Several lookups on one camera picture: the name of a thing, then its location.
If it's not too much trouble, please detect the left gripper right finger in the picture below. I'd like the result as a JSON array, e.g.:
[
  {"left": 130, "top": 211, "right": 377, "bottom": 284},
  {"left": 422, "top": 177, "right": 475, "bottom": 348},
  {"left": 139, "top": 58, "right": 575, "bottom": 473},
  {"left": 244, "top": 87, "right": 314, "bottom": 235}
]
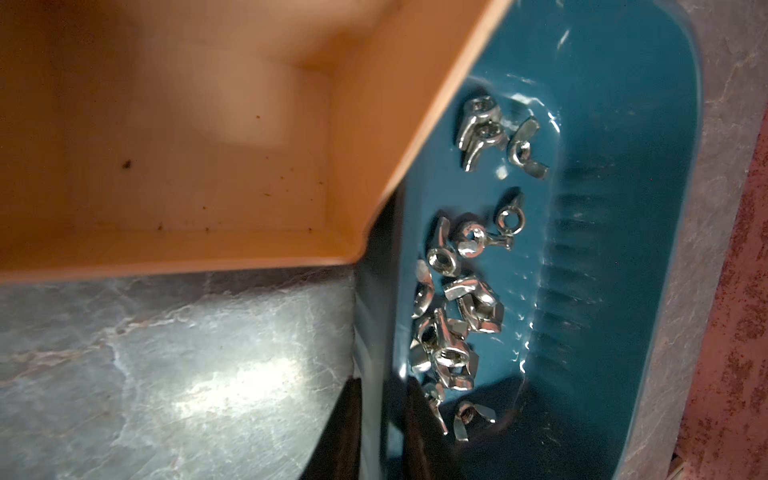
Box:
[{"left": 405, "top": 378, "right": 465, "bottom": 480}]

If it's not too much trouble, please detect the beige plastic file organizer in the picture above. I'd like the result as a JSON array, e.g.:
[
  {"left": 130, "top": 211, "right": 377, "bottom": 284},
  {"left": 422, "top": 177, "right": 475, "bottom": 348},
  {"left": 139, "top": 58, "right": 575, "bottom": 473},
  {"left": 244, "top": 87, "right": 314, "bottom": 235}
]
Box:
[{"left": 1, "top": 1, "right": 509, "bottom": 283}]

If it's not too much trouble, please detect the teal plastic storage tray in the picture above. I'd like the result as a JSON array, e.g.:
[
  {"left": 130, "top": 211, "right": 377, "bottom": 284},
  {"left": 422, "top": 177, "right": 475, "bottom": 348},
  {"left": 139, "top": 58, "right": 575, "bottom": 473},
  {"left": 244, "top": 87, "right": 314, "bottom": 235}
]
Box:
[{"left": 355, "top": 1, "right": 700, "bottom": 479}]

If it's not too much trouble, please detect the pile of silver wing nuts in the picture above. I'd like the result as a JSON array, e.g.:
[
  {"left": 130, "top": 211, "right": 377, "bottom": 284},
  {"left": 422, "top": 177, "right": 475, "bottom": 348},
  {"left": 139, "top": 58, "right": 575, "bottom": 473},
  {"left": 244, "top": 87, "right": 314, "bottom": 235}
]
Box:
[{"left": 409, "top": 94, "right": 549, "bottom": 442}]

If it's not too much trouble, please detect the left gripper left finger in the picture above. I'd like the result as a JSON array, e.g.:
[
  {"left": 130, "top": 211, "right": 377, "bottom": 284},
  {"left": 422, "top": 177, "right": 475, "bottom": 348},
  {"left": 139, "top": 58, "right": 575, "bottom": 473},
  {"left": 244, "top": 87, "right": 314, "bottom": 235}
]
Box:
[{"left": 300, "top": 378, "right": 362, "bottom": 480}]

